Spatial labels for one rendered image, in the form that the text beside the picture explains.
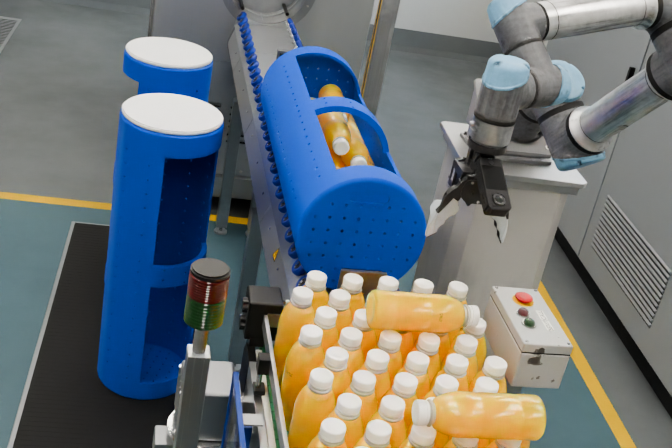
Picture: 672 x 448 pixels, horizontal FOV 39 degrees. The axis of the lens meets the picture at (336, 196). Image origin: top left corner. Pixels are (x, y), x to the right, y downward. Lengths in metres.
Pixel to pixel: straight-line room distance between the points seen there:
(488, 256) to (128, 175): 0.99
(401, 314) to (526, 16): 0.58
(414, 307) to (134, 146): 1.14
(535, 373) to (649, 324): 2.09
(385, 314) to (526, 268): 0.93
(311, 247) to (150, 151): 0.70
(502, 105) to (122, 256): 1.41
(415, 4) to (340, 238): 5.43
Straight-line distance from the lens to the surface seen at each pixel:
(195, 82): 3.07
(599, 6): 1.91
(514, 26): 1.78
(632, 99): 2.12
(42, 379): 3.06
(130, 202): 2.66
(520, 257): 2.53
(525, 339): 1.82
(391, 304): 1.69
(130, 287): 2.78
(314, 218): 1.99
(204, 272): 1.49
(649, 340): 3.93
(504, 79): 1.66
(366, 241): 2.04
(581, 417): 3.66
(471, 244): 2.47
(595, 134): 2.23
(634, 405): 3.84
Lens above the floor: 2.03
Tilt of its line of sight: 25 degrees down
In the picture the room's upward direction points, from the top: 11 degrees clockwise
